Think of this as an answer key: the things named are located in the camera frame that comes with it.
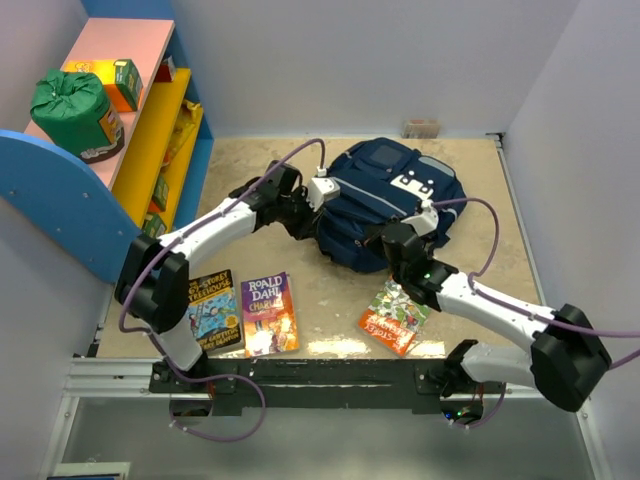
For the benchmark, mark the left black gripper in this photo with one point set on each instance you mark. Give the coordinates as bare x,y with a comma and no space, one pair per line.
307,229

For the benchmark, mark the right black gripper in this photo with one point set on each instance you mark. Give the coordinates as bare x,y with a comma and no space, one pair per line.
374,239

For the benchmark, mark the navy blue school backpack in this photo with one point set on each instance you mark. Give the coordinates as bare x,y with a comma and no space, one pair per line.
382,180

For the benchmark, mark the Roald Dahl Charlie book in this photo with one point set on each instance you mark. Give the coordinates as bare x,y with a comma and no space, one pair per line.
268,315

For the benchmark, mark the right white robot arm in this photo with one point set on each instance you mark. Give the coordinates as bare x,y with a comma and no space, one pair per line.
555,351

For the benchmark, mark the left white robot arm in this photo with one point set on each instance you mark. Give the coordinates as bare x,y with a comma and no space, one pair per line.
154,282

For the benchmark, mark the yellow snack bag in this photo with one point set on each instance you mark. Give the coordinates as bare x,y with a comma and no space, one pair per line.
184,125

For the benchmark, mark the orange 78-storey treehouse book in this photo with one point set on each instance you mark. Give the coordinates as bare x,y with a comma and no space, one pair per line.
393,318

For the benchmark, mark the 169-storey treehouse book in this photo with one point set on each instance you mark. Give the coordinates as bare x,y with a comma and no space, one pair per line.
213,313

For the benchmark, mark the green box on lower shelf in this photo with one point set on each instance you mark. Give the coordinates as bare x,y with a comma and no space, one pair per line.
159,197

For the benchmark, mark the blue pink yellow shelf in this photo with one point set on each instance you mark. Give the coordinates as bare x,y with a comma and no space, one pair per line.
90,196

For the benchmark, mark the small box on yellow shelf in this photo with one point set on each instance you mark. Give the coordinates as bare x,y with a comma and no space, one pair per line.
166,71

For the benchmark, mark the yellow green carton box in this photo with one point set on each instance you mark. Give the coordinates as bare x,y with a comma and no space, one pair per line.
119,77

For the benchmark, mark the green wrapped round package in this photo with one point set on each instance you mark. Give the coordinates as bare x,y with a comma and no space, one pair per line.
75,112

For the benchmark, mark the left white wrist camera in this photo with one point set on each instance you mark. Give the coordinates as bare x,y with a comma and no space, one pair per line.
321,190

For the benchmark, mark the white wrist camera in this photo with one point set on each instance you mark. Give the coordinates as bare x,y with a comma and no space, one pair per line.
321,190
425,220

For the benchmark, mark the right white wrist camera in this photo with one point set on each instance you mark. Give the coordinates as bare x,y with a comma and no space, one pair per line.
425,220

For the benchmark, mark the small box at back wall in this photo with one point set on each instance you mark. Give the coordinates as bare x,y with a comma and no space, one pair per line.
421,129

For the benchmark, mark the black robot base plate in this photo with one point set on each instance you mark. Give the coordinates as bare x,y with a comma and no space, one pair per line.
417,385

